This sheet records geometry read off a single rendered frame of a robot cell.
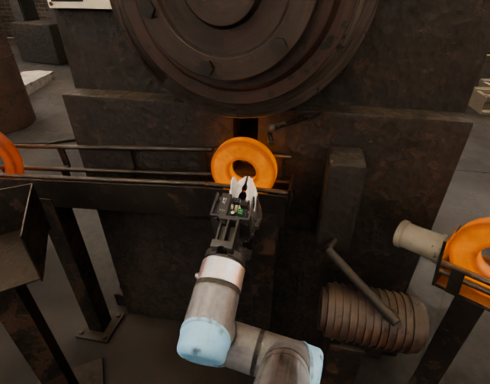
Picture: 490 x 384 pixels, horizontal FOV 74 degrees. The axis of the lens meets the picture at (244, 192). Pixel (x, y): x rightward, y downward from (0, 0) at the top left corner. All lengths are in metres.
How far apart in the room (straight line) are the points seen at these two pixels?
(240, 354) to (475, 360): 1.07
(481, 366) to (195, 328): 1.18
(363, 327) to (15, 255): 0.77
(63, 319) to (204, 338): 1.09
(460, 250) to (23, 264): 0.88
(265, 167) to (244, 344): 0.37
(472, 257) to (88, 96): 0.91
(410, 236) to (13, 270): 0.82
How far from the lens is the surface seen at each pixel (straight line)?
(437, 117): 0.82
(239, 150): 0.74
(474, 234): 0.70
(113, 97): 0.90
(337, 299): 0.78
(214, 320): 0.51
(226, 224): 0.56
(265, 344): 0.59
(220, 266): 0.53
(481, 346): 1.57
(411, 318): 0.81
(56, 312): 1.58
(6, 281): 0.84
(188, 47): 0.58
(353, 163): 0.71
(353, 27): 0.63
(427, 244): 0.74
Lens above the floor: 1.12
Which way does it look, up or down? 33 degrees down
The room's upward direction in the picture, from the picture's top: straight up
